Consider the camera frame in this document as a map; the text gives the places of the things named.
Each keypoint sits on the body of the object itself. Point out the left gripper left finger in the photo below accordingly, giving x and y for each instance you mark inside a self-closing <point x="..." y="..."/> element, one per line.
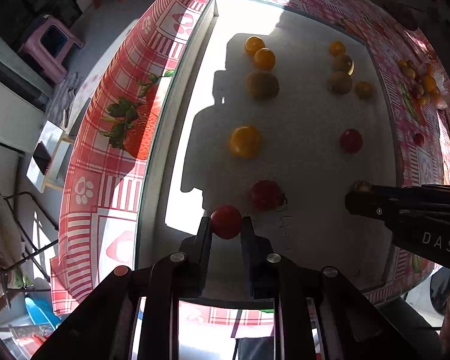
<point x="197" y="251"/>

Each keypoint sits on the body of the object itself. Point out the red cherry tomato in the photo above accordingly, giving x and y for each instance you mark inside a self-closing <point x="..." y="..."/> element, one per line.
<point x="226" y="222"/>
<point x="267" y="195"/>

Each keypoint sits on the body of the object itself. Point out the white foam tray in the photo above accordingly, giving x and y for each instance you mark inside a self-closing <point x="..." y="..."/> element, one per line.
<point x="315" y="144"/>

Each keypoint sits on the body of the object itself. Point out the red checkered strawberry tablecloth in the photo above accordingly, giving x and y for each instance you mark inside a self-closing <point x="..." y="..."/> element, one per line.
<point x="105" y="177"/>

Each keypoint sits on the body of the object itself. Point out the clear glass fruit bowl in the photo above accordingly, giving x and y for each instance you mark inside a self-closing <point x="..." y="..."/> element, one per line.
<point x="432" y="91"/>

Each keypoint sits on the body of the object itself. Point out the brown round fruit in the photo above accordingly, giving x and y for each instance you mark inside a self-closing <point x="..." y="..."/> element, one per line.
<point x="262" y="85"/>

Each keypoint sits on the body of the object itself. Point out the yellow cherry tomato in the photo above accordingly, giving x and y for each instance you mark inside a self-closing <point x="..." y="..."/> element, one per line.
<point x="264" y="59"/>
<point x="245" y="142"/>

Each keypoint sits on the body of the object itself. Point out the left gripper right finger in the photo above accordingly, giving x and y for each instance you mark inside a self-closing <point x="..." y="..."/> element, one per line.
<point x="257" y="268"/>

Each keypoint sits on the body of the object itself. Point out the pink plastic stool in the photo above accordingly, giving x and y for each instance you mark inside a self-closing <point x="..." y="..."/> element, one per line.
<point x="48" y="42"/>

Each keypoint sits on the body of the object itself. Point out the green-brown round fruit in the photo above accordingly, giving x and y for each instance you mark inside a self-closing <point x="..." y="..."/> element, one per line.
<point x="340" y="83"/>

